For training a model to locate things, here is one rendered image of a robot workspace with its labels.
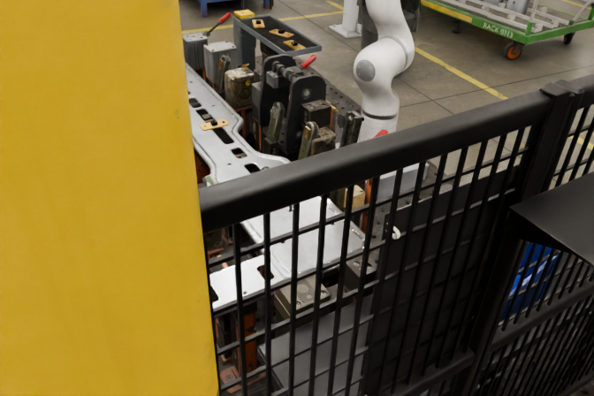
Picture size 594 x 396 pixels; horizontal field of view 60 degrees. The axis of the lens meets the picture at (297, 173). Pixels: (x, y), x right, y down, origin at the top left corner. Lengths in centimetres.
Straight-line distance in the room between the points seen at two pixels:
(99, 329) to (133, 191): 6
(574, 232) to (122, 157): 48
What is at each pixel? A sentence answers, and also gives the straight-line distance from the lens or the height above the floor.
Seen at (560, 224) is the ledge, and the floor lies 143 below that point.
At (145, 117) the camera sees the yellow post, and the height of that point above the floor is 168.
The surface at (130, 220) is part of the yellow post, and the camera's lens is 19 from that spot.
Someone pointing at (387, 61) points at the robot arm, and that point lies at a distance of 154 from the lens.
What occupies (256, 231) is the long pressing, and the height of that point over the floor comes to 100.
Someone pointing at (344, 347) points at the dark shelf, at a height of 103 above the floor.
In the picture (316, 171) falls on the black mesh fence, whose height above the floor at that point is 155.
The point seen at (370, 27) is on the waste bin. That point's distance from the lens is 430.
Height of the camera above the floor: 176
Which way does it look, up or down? 34 degrees down
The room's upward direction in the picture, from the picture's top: 2 degrees clockwise
